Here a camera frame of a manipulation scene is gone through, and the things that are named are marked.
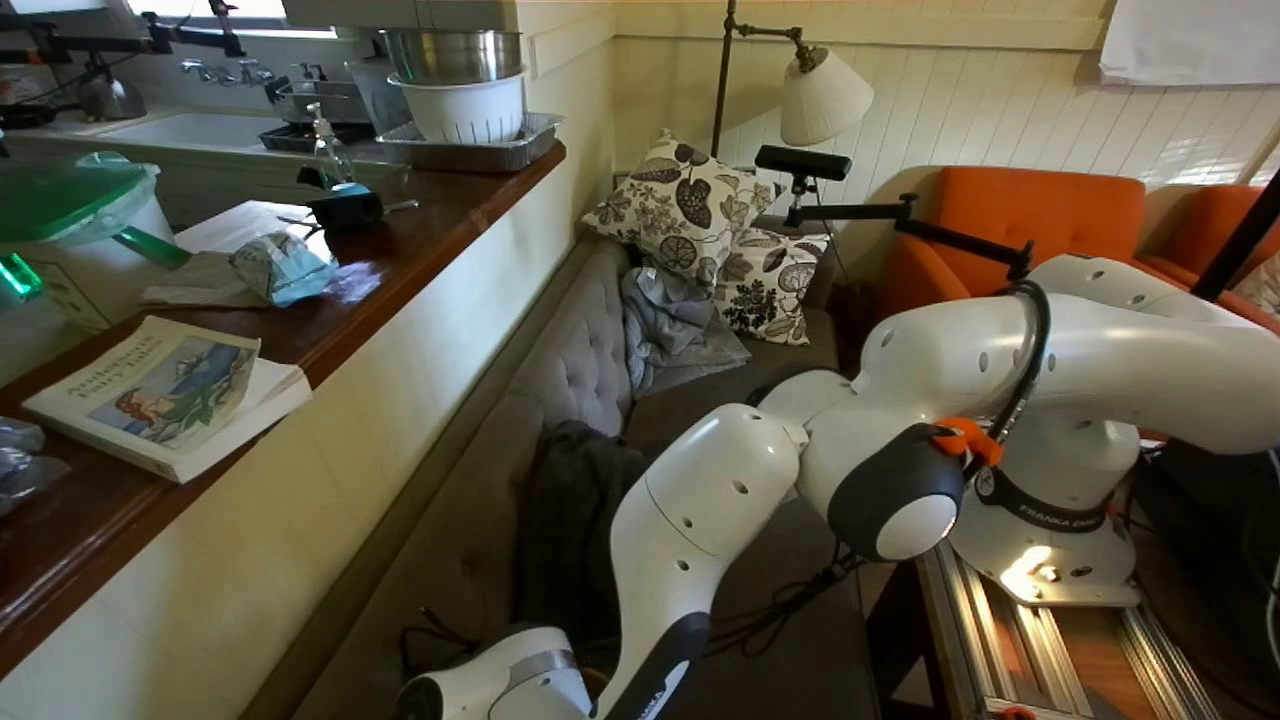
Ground wooden counter top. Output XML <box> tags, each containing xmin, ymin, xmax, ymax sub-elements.
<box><xmin>0</xmin><ymin>136</ymin><xmax>571</xmax><ymax>675</ymax></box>

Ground white ceramic bowl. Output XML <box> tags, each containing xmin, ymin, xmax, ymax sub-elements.
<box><xmin>387</xmin><ymin>72</ymin><xmax>531</xmax><ymax>146</ymax></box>

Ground small black counter item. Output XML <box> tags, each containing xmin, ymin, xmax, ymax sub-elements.
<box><xmin>290</xmin><ymin>176</ymin><xmax>392</xmax><ymax>231</ymax></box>

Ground light grey cloth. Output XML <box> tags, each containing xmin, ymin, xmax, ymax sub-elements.
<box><xmin>615</xmin><ymin>258</ymin><xmax>757</xmax><ymax>395</ymax></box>

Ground small floral pillow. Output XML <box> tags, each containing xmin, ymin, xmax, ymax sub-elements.
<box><xmin>711</xmin><ymin>223</ymin><xmax>837</xmax><ymax>353</ymax></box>

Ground large floral pillow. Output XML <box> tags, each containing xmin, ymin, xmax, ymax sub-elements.
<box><xmin>579</xmin><ymin>133</ymin><xmax>779</xmax><ymax>286</ymax></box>

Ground dark grey crumpled blanket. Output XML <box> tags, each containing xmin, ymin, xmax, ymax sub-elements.
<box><xmin>513</xmin><ymin>416</ymin><xmax>654</xmax><ymax>657</ymax></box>

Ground metal baking tray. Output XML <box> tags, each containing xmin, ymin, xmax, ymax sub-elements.
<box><xmin>370</xmin><ymin>110</ymin><xmax>562</xmax><ymax>181</ymax></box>

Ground white shade floor lamp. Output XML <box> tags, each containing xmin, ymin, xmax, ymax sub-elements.
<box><xmin>703</xmin><ymin>0</ymin><xmax>878</xmax><ymax>158</ymax></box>

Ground steel colander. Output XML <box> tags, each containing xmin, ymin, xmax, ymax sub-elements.
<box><xmin>374</xmin><ymin>23</ymin><xmax>526</xmax><ymax>86</ymax></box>

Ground crumpled plastic bag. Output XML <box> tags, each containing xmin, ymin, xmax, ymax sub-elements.
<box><xmin>222</xmin><ymin>226</ymin><xmax>344</xmax><ymax>311</ymax></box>

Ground orange armchair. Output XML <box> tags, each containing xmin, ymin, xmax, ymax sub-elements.
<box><xmin>1130</xmin><ymin>181</ymin><xmax>1280</xmax><ymax>333</ymax></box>
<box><xmin>872</xmin><ymin>164</ymin><xmax>1152</xmax><ymax>322</ymax></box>

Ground white paper sheets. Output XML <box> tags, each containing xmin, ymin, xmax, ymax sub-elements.
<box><xmin>134</xmin><ymin>194</ymin><xmax>337</xmax><ymax>311</ymax></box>

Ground paperback book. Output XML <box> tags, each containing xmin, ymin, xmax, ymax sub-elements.
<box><xmin>17</xmin><ymin>311</ymin><xmax>319</xmax><ymax>488</ymax></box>

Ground green lid plastic container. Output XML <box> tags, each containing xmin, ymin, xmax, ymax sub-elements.
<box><xmin>0</xmin><ymin>152</ymin><xmax>181</xmax><ymax>393</ymax></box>

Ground black tripod leg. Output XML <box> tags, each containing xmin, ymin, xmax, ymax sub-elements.
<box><xmin>1186</xmin><ymin>169</ymin><xmax>1280</xmax><ymax>304</ymax></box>

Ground clear plastic bag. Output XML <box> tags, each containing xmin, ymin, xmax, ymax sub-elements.
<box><xmin>0</xmin><ymin>416</ymin><xmax>66</xmax><ymax>521</ymax></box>

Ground white window blind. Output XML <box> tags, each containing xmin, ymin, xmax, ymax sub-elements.
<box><xmin>1096</xmin><ymin>0</ymin><xmax>1280</xmax><ymax>93</ymax></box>

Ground black stereo camera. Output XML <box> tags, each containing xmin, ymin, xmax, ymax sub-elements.
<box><xmin>751</xmin><ymin>139</ymin><xmax>854</xmax><ymax>186</ymax></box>

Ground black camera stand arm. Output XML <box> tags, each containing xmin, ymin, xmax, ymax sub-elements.
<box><xmin>774</xmin><ymin>176</ymin><xmax>1040</xmax><ymax>286</ymax></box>

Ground orange cable clip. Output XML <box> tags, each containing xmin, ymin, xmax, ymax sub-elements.
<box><xmin>927</xmin><ymin>410</ymin><xmax>1006</xmax><ymax>473</ymax></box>

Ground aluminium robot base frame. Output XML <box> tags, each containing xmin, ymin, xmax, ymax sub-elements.
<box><xmin>864</xmin><ymin>532</ymin><xmax>1243</xmax><ymax>720</ymax></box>

